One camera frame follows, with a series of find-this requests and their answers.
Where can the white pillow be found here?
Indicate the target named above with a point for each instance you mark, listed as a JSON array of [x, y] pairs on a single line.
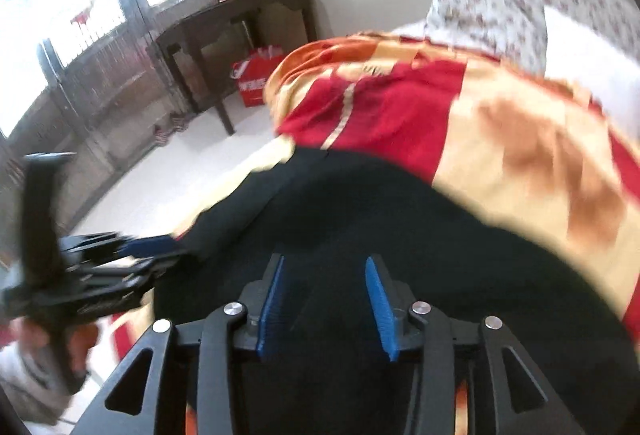
[[590, 50]]

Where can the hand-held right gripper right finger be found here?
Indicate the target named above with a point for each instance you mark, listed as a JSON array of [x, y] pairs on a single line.
[[382, 310]]

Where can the metal window grille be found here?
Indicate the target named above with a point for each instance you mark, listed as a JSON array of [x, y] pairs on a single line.
[[100, 75]]

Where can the red yellow printed blanket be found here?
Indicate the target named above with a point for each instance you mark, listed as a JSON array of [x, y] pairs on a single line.
[[525, 125]]

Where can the dark wooden table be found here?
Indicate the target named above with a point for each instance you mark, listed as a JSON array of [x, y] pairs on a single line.
[[270, 15]]

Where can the person's left hand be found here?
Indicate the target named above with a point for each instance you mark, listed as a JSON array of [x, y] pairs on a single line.
[[84, 349]]

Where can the black pants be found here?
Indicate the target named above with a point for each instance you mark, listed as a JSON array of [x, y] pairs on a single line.
[[350, 215]]

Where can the red shopping bag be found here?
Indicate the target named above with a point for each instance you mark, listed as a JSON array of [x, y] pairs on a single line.
[[250, 85]]

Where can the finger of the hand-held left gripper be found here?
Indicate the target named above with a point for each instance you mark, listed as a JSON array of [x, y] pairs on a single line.
[[142, 246], [150, 269]]

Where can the pair of slippers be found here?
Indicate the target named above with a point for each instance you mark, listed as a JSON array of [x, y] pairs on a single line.
[[170, 127]]

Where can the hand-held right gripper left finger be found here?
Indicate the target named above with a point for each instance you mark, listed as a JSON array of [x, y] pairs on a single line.
[[270, 310]]

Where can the floral quilt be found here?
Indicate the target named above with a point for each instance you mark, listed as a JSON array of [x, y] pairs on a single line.
[[470, 10]]

